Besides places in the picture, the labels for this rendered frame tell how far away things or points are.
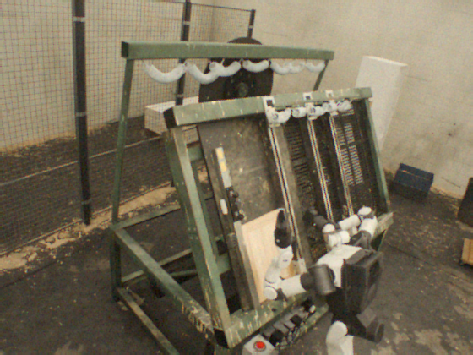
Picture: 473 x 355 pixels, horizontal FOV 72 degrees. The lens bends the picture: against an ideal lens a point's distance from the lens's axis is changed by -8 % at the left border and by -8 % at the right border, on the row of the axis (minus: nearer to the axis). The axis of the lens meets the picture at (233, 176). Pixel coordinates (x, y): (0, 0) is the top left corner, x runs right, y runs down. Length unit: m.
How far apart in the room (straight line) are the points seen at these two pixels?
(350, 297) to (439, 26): 5.69
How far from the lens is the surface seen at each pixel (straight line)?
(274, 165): 2.23
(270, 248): 2.23
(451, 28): 6.96
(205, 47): 2.40
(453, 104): 7.00
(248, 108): 2.09
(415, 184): 6.29
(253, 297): 2.12
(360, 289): 1.89
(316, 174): 2.58
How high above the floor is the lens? 2.46
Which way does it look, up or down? 26 degrees down
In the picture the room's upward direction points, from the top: 9 degrees clockwise
